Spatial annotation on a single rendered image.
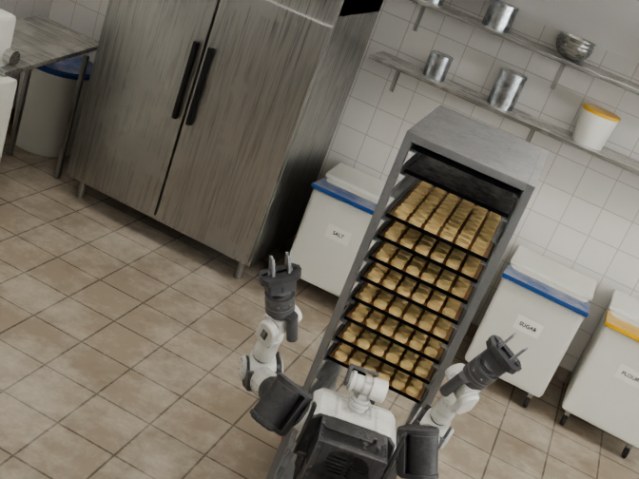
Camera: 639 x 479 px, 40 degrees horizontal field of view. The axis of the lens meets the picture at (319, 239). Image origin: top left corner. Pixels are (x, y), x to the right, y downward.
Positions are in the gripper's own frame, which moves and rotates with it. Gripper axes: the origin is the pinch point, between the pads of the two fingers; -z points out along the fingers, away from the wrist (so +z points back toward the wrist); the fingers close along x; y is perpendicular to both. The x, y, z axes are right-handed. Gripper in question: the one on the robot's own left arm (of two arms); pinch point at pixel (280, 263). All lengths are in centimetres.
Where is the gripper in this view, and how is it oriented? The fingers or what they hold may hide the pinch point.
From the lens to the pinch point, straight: 248.4
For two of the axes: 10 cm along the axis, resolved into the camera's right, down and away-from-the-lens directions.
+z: -0.3, 7.7, 6.4
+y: 3.7, 6.0, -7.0
